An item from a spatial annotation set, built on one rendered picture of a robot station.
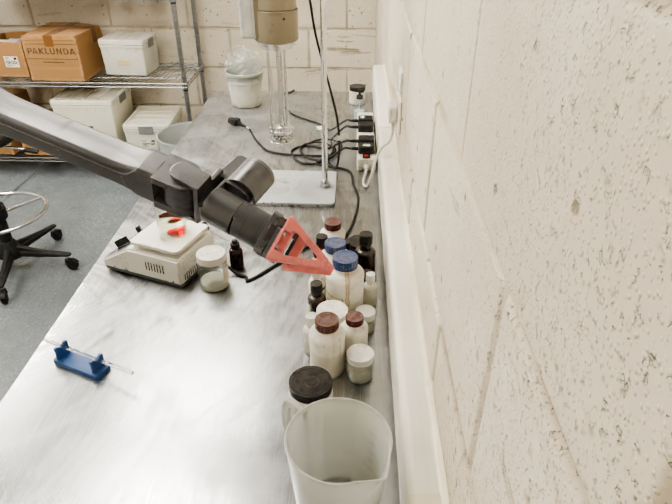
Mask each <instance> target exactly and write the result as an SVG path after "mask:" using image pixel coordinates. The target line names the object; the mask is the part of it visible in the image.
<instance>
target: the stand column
mask: <svg viewBox="0 0 672 504"><path fill-rule="evenodd" d="M320 54H321V125H322V181H321V183H320V187H321V188H329V187H330V181H328V144H327V26H326V0H320Z"/></svg>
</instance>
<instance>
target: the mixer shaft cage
mask: <svg viewBox="0 0 672 504"><path fill-rule="evenodd" d="M266 57H267V72H268V88H269V104H270V119H271V126H270V127H269V128H268V130H269V133H270V142H271V143H273V144H277V145H286V144H290V143H292V142H294V140H295V138H294V132H295V127H294V126H293V125H290V124H289V107H288V86H287V64H286V50H285V51H283V62H284V82H283V62H282V51H276V64H277V81H278V99H279V117H280V124H274V123H273V107H272V91H271V74H270V58H269V51H268V50H266ZM284 83H285V103H286V122H285V103H284ZM282 141H283V143H282ZM279 142H280V143H279Z"/></svg>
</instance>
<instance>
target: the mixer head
mask: <svg viewBox="0 0 672 504"><path fill-rule="evenodd" d="M238 11H239V23H240V24H239V25H240V35H241V37H242V38H243V39H253V38H254V39H255V40H256V41H257V42H258V45H259V46H260V47H261V48H262V49H264V50H268V51H285V50H289V49H292V48H293V46H295V45H296V41H297V40H298V39H299V32H298V8H297V6H296V0H238Z"/></svg>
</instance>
